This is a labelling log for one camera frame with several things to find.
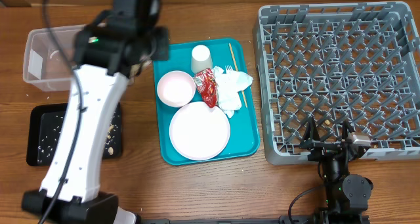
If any grey dishwasher rack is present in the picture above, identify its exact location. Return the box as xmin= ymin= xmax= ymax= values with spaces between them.
xmin=253 ymin=1 xmax=419 ymax=165

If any clear plastic bin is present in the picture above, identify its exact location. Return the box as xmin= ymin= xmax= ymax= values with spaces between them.
xmin=23 ymin=25 xmax=85 ymax=92

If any white upside-down cup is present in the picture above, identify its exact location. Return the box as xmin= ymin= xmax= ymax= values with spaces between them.
xmin=191 ymin=45 xmax=213 ymax=74

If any white rice pile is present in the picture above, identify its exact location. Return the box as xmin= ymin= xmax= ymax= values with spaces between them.
xmin=37 ymin=112 xmax=64 ymax=164

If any black waste tray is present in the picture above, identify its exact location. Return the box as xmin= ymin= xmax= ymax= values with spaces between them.
xmin=26 ymin=103 xmax=123 ymax=166

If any red snack wrapper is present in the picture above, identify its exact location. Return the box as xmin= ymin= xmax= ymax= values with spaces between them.
xmin=193 ymin=68 xmax=217 ymax=108

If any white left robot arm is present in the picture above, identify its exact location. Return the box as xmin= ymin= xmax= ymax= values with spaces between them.
xmin=21 ymin=0 xmax=169 ymax=223

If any pink bowl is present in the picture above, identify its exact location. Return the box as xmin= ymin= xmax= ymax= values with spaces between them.
xmin=157 ymin=70 xmax=196 ymax=108

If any white napkin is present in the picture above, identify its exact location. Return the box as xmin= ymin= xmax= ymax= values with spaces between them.
xmin=212 ymin=66 xmax=253 ymax=118

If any peanuts pile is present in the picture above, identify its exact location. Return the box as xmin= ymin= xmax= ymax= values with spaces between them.
xmin=105 ymin=124 xmax=115 ymax=156

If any wooden chopstick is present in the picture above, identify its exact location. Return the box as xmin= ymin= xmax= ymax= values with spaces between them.
xmin=228 ymin=43 xmax=248 ymax=108

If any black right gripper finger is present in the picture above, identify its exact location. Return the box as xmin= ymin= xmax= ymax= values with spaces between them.
xmin=341 ymin=120 xmax=355 ymax=141
xmin=301 ymin=117 xmax=320 ymax=145

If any white round plate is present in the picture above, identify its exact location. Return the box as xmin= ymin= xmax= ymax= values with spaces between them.
xmin=169 ymin=101 xmax=230 ymax=161

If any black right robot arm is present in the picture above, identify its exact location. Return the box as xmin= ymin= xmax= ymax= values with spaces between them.
xmin=294 ymin=118 xmax=373 ymax=223

